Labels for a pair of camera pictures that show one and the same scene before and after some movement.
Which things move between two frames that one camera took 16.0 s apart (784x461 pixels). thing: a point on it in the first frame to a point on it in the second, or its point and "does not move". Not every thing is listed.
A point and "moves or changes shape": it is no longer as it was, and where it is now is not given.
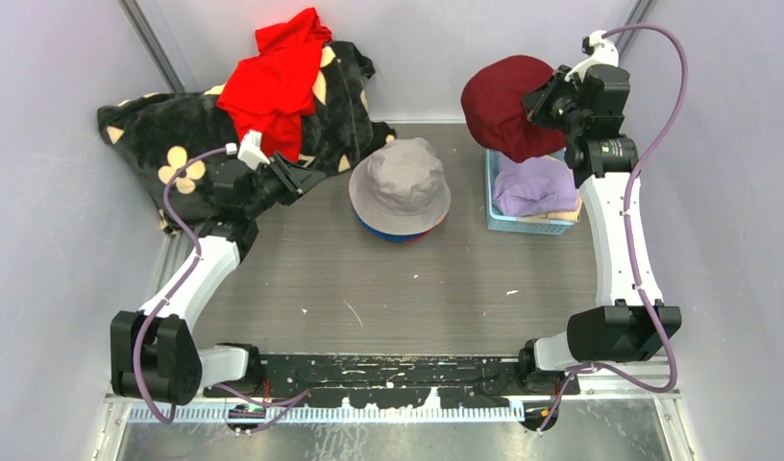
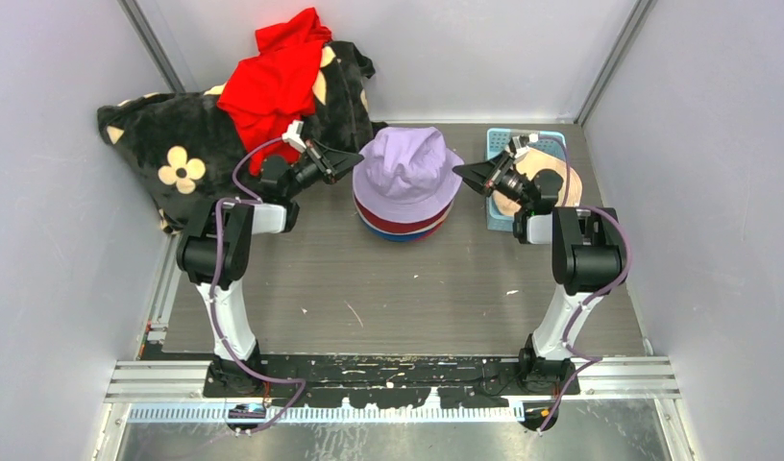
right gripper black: x=534 y=100 to x=477 y=175
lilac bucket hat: x=533 y=186 moves or changes shape
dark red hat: x=493 y=103 to x=402 y=227
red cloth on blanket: x=270 y=90 does not move
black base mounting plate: x=395 y=379 does not move
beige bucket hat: x=574 y=215 moves or changes shape
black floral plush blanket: x=177 y=140 does not move
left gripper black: x=294 y=180 to x=329 y=162
